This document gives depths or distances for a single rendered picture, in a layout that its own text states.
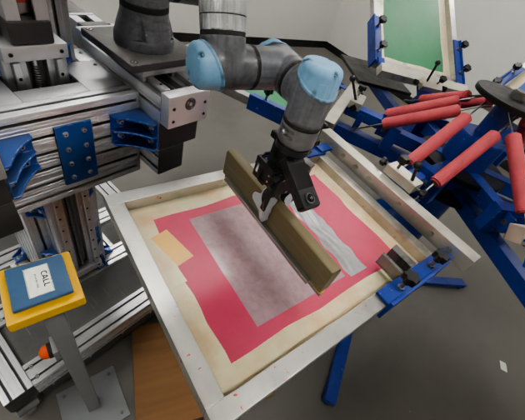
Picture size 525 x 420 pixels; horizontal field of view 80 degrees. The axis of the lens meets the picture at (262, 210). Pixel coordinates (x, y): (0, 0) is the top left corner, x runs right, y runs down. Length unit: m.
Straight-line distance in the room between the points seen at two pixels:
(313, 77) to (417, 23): 1.90
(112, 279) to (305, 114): 1.30
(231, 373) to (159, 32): 0.80
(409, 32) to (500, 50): 2.88
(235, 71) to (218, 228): 0.45
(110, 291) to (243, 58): 1.28
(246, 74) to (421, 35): 1.88
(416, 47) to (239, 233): 1.74
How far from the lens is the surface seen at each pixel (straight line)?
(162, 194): 0.89
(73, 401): 1.68
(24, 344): 1.58
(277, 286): 0.80
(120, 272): 1.66
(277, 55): 0.61
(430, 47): 2.36
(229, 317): 0.73
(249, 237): 0.86
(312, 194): 0.63
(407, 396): 2.07
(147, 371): 1.66
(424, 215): 1.13
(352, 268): 0.93
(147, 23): 0.92
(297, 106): 0.56
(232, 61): 0.56
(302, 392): 1.78
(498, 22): 5.16
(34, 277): 0.78
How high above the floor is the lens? 1.61
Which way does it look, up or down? 43 degrees down
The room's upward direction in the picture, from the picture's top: 21 degrees clockwise
